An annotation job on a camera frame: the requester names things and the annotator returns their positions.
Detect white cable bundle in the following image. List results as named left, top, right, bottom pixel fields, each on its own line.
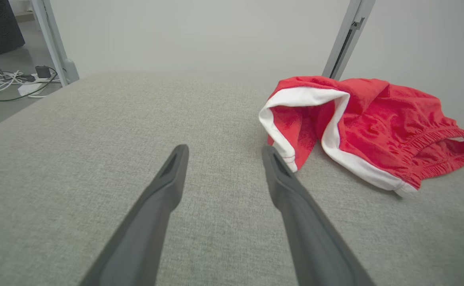
left=0, top=70, right=24, bottom=92

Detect white power strip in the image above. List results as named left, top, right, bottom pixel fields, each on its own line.
left=17, top=81, right=46, bottom=96

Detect grey partition post single foot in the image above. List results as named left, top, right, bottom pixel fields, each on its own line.
left=31, top=0, right=79, bottom=84

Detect red shorts with white bands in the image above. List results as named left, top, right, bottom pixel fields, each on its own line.
left=259, top=75, right=464, bottom=198

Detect grey partition post double foot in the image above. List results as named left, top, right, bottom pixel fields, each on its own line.
left=321, top=0, right=376, bottom=81

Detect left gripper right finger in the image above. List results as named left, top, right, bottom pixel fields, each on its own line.
left=262, top=145, right=377, bottom=286

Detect cables and power strip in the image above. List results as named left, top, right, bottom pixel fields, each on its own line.
left=0, top=77, right=60, bottom=102

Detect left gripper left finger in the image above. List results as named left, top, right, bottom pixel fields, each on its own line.
left=79, top=144, right=189, bottom=286

